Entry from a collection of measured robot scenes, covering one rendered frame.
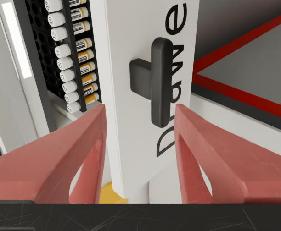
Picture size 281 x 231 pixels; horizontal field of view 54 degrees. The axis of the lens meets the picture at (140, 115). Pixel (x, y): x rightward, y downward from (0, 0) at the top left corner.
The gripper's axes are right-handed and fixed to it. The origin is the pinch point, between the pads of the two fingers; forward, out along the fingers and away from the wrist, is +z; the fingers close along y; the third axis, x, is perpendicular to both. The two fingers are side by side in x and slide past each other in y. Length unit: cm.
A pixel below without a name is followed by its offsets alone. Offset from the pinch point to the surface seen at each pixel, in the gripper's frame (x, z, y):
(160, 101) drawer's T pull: 3.8, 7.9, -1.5
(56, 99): 14.7, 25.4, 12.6
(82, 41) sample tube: 3.6, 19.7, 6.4
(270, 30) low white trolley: 14, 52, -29
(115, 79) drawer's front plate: 2.7, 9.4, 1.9
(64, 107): 14.6, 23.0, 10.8
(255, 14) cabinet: 12, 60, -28
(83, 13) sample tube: 0.6, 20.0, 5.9
